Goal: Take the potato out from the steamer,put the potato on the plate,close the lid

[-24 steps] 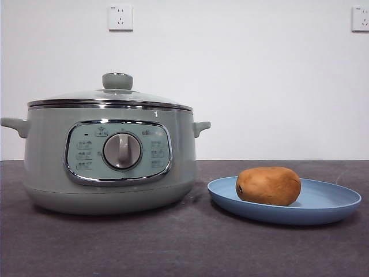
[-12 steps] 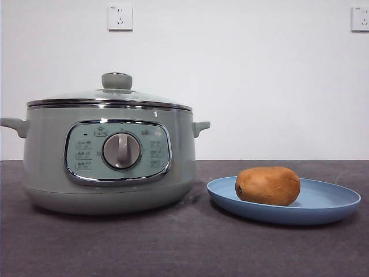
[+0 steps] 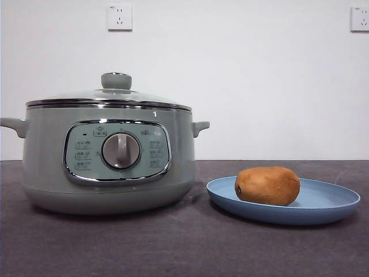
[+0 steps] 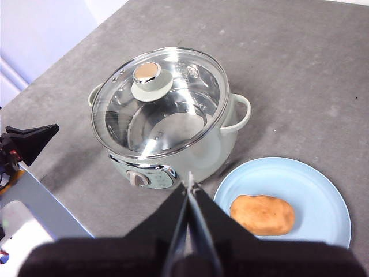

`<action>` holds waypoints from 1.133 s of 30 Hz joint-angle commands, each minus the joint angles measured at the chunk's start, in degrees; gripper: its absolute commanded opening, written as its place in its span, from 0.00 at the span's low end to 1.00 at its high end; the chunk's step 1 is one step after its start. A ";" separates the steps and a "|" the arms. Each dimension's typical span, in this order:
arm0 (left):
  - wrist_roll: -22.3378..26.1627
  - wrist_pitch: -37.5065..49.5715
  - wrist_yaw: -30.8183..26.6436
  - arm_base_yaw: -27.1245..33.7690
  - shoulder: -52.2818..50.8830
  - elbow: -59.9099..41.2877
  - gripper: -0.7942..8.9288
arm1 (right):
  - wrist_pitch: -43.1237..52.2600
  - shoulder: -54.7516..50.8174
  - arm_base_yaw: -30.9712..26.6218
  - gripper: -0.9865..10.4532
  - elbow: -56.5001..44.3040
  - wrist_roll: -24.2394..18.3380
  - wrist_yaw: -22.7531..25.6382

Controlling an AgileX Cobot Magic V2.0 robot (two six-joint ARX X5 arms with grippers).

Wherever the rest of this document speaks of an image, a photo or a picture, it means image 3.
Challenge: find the glass lid with green knob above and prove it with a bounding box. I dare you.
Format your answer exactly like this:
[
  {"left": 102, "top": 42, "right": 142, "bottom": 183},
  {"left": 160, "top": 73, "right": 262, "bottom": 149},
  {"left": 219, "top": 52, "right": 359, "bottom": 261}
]
[{"left": 25, "top": 72, "right": 193, "bottom": 112}]

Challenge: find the brown potato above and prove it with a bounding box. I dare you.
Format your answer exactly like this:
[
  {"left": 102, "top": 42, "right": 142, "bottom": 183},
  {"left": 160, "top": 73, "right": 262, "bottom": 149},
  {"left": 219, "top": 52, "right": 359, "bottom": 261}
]
[{"left": 234, "top": 166, "right": 301, "bottom": 207}]

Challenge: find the blue round plate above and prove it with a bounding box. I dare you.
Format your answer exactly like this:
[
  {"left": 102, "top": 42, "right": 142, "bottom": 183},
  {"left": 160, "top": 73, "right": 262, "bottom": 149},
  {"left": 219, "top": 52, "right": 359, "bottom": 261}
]
[{"left": 206, "top": 175, "right": 362, "bottom": 227}]

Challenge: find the pale green electric steamer pot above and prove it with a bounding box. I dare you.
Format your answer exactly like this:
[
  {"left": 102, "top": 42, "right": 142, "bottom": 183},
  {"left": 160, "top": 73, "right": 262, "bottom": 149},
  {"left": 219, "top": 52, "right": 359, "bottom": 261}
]
[{"left": 0, "top": 106, "right": 210, "bottom": 216}]

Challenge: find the white wall socket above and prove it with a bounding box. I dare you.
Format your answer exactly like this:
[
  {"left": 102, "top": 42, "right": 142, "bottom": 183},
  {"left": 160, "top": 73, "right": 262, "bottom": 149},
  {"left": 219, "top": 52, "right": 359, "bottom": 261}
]
[
  {"left": 350, "top": 6, "right": 369, "bottom": 33},
  {"left": 108, "top": 3, "right": 134, "bottom": 32}
]

